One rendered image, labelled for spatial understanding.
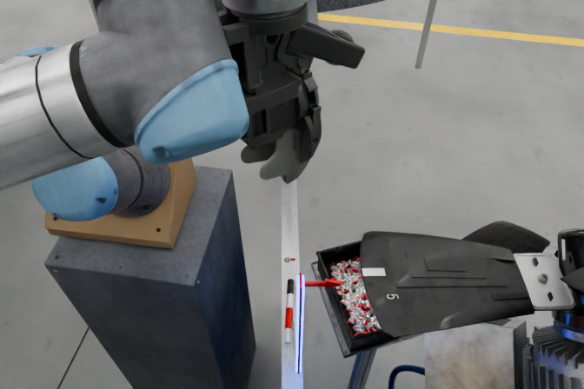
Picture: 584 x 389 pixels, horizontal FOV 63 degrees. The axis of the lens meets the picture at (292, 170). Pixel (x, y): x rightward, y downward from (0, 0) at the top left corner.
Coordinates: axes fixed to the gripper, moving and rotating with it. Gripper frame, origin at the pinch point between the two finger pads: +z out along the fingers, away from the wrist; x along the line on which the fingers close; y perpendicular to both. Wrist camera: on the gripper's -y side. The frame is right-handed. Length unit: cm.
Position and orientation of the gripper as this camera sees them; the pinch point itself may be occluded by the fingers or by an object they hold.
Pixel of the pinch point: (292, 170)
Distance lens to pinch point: 54.8
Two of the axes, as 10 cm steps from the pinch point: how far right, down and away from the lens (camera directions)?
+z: 0.3, 7.6, 6.5
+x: 6.1, 5.1, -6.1
